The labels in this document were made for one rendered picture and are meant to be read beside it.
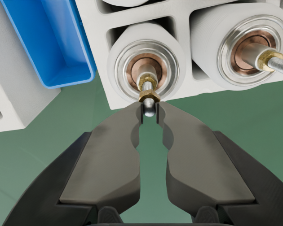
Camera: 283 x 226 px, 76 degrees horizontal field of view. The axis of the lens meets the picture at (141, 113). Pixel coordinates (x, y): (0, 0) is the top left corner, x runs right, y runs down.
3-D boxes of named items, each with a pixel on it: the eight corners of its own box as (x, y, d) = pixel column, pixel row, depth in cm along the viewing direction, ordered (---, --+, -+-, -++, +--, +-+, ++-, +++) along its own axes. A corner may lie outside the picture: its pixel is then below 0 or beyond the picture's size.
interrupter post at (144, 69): (156, 81, 22) (159, 92, 19) (137, 82, 22) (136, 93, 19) (156, 61, 21) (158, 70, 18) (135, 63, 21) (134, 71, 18)
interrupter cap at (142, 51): (177, 99, 23) (178, 102, 23) (118, 102, 23) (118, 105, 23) (179, 36, 19) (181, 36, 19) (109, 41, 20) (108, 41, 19)
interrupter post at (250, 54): (253, 36, 19) (272, 41, 16) (266, 51, 20) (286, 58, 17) (234, 54, 20) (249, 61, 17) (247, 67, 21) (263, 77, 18)
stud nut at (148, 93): (164, 99, 15) (165, 104, 14) (150, 112, 16) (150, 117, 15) (146, 84, 14) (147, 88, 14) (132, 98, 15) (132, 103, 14)
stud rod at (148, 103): (153, 77, 20) (159, 111, 13) (147, 84, 20) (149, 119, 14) (146, 71, 19) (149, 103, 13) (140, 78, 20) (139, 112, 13)
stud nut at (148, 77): (160, 83, 18) (160, 86, 18) (148, 94, 19) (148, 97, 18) (145, 70, 18) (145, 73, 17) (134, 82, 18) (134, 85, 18)
